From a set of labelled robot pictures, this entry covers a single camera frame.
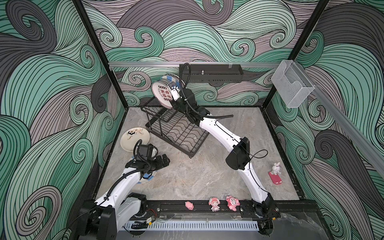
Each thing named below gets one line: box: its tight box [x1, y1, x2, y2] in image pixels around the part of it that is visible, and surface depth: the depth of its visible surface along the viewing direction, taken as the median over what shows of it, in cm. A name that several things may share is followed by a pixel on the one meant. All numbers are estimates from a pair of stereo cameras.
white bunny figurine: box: [272, 162, 281, 175], surface depth 81 cm
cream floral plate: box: [120, 127, 150, 152], surface depth 103 cm
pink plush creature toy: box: [226, 195, 240, 212], surface depth 74 cm
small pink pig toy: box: [185, 201, 194, 211], surface depth 74 cm
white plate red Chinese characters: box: [151, 81, 174, 109], surface depth 90 cm
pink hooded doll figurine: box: [208, 197, 221, 212], surface depth 74 cm
